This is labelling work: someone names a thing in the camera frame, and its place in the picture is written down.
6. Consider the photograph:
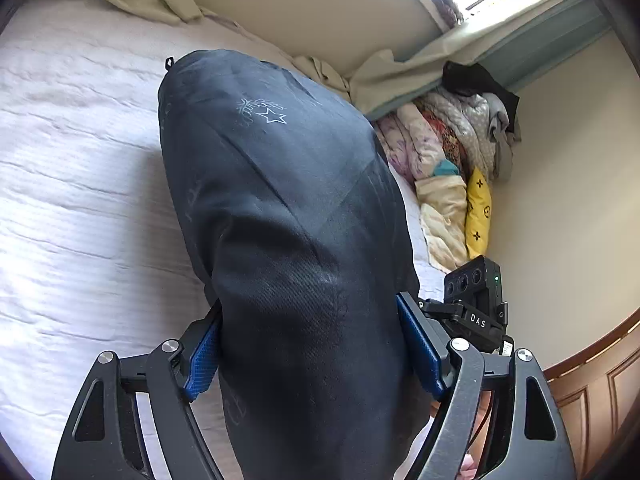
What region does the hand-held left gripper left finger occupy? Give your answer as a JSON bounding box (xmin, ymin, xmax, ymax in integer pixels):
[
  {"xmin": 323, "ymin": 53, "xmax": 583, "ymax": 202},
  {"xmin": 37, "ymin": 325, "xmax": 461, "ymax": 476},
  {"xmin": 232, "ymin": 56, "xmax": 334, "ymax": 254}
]
[{"xmin": 51, "ymin": 304, "xmax": 225, "ymax": 480}]

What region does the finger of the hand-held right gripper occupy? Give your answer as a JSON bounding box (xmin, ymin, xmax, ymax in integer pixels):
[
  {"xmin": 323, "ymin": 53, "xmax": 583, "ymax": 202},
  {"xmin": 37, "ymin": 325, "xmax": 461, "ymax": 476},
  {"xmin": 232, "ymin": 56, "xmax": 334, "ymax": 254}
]
[{"xmin": 417, "ymin": 299, "xmax": 467, "ymax": 340}]

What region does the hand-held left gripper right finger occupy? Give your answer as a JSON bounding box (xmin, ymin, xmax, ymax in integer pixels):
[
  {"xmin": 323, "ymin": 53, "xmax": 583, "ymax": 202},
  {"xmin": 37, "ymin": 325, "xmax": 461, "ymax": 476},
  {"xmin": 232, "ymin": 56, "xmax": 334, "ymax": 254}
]
[{"xmin": 395, "ymin": 292, "xmax": 576, "ymax": 480}]

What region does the black printed coat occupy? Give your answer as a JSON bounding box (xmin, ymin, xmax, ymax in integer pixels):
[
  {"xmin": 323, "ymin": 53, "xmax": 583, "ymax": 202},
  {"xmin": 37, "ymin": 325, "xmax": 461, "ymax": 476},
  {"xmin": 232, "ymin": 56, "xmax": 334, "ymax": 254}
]
[{"xmin": 157, "ymin": 49, "xmax": 441, "ymax": 480}]

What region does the cream blanket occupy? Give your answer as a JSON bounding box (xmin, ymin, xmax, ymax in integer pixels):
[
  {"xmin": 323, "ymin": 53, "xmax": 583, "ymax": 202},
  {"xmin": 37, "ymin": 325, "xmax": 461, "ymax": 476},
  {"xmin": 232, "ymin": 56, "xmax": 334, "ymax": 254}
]
[{"xmin": 414, "ymin": 172, "xmax": 471, "ymax": 273}]

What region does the yellow patterned pillow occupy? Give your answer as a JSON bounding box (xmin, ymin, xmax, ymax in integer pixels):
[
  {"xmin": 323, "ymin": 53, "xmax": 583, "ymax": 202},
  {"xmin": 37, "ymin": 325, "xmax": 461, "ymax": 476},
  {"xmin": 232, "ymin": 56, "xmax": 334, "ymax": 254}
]
[{"xmin": 464, "ymin": 166, "xmax": 493, "ymax": 261}]

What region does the brown wooden panel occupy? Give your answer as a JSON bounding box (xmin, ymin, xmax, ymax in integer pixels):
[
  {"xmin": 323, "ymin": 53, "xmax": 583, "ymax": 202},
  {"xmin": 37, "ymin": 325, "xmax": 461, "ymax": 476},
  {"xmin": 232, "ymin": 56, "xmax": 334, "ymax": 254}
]
[{"xmin": 542, "ymin": 305, "xmax": 640, "ymax": 480}]

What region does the pink floral blanket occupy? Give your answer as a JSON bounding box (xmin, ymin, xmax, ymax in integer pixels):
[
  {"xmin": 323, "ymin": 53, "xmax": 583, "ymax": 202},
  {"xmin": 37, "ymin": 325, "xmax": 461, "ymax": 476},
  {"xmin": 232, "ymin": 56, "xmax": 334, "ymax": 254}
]
[{"xmin": 375, "ymin": 105, "xmax": 441, "ymax": 186}]

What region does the colourful patchwork blanket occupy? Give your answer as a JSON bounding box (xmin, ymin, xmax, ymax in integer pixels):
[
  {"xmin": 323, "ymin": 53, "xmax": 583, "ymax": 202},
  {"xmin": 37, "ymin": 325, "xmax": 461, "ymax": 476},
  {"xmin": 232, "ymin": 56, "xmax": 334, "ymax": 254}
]
[{"xmin": 415, "ymin": 102, "xmax": 468, "ymax": 178}]

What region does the grey garment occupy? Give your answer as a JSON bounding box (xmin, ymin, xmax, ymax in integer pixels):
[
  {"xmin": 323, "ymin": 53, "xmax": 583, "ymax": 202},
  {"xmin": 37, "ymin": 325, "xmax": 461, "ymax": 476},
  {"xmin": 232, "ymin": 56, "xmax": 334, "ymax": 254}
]
[{"xmin": 485, "ymin": 92, "xmax": 523, "ymax": 183}]

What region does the grey dotted quilt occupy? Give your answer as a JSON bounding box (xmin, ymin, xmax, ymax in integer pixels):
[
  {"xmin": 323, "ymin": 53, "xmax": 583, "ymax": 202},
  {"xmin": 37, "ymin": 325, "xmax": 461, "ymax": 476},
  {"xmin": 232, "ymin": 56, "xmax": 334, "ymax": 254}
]
[{"xmin": 425, "ymin": 87, "xmax": 496, "ymax": 161}]

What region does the white quilted bed cover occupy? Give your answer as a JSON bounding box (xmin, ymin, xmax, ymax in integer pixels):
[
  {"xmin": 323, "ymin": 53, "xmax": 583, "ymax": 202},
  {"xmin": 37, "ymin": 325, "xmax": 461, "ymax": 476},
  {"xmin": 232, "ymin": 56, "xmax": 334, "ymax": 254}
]
[{"xmin": 0, "ymin": 0, "xmax": 446, "ymax": 480}]

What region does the black garment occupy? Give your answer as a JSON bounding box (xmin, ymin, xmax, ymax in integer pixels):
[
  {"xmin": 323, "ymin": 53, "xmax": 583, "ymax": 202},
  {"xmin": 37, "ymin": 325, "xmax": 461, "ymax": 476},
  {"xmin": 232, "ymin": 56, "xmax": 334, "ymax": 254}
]
[{"xmin": 442, "ymin": 60, "xmax": 521, "ymax": 106}]

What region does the beige curtain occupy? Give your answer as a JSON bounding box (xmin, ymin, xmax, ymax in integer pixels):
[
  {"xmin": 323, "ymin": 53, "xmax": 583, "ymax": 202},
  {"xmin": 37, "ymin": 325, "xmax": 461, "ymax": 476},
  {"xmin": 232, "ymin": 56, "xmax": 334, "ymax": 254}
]
[{"xmin": 292, "ymin": 15, "xmax": 481, "ymax": 116}]

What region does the teal curtain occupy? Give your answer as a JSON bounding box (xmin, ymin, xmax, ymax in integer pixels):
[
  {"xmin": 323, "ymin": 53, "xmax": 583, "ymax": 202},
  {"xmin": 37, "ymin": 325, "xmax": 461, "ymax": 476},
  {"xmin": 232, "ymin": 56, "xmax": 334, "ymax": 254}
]
[{"xmin": 365, "ymin": 0, "xmax": 616, "ymax": 116}]

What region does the dark fluffy bundle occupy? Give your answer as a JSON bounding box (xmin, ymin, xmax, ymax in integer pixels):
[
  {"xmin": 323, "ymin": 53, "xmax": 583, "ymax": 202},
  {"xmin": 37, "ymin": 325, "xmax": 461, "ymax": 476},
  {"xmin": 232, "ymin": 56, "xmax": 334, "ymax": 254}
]
[{"xmin": 417, "ymin": 0, "xmax": 463, "ymax": 28}]

